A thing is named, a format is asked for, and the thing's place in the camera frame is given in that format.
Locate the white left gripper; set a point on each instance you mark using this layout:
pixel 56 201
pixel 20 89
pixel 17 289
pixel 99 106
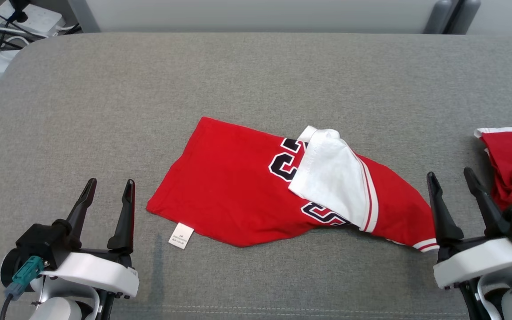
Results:
pixel 100 273

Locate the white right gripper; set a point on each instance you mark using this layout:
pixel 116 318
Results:
pixel 474 264

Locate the red numbered jersey shirt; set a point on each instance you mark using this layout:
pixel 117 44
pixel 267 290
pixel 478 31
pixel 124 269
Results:
pixel 220 191

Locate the grey fabric sofa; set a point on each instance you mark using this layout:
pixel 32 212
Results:
pixel 260 80

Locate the black plug adapter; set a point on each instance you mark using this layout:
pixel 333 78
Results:
pixel 18 6

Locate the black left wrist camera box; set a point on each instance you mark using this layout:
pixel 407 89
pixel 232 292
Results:
pixel 42 242

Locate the grey partition post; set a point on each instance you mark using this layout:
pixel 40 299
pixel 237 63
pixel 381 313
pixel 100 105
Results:
pixel 82 15
pixel 438 18
pixel 465 18

